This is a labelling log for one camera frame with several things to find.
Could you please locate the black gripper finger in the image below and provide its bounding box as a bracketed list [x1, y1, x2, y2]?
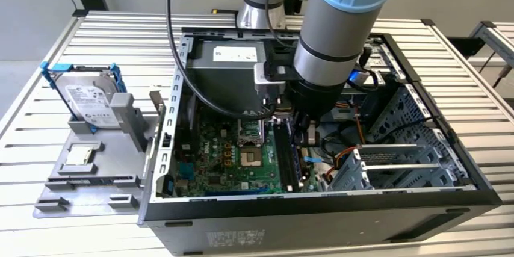
[303, 120, 322, 147]
[294, 113, 309, 147]

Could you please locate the black RAM slot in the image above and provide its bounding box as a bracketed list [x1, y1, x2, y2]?
[286, 124, 302, 192]
[279, 119, 298, 192]
[275, 119, 294, 192]
[291, 145, 309, 192]

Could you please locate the metal socket cover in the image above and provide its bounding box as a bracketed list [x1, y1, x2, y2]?
[239, 118, 267, 147]

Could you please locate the CPU socket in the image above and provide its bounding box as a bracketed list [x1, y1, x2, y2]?
[239, 147, 266, 168]

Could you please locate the grey disk bay cage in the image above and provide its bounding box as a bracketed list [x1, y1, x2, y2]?
[327, 142, 472, 191]

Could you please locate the grey power supply unit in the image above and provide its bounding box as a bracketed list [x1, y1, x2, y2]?
[187, 40, 299, 114]

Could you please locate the blue expansion slot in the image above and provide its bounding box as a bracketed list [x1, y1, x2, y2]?
[205, 186, 270, 195]

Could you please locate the green motherboard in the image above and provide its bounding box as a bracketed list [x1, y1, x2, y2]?
[177, 117, 322, 194]

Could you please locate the black case fan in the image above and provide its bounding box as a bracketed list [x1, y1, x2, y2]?
[177, 88, 202, 163]

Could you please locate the open black PC case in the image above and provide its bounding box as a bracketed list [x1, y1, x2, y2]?
[136, 26, 505, 255]

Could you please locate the grey parts rack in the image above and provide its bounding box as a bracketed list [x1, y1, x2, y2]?
[31, 93, 170, 220]

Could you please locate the adjacent slatted metal table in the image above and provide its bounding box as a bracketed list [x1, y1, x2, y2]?
[469, 20, 514, 68]

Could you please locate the hard disk in blue carrier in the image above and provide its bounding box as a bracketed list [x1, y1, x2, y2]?
[39, 63, 128, 134]

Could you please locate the silver CPU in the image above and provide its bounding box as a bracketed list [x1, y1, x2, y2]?
[66, 145, 98, 167]

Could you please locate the black round wire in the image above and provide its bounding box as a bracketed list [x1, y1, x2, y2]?
[317, 121, 365, 163]

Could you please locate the thin wire locking lever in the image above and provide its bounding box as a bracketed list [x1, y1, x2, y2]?
[259, 118, 270, 147]

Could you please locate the multicolour wire bundle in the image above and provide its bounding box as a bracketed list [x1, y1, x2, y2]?
[323, 146, 359, 183]

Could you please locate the orange flat wire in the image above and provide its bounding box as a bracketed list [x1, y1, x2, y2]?
[354, 103, 367, 145]

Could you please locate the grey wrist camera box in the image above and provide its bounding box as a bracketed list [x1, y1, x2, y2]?
[254, 63, 287, 95]

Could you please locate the graphics card with silver bracket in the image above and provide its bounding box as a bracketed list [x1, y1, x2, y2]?
[138, 88, 169, 192]

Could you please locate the black table connector bracket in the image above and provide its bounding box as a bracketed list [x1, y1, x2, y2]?
[445, 36, 485, 57]

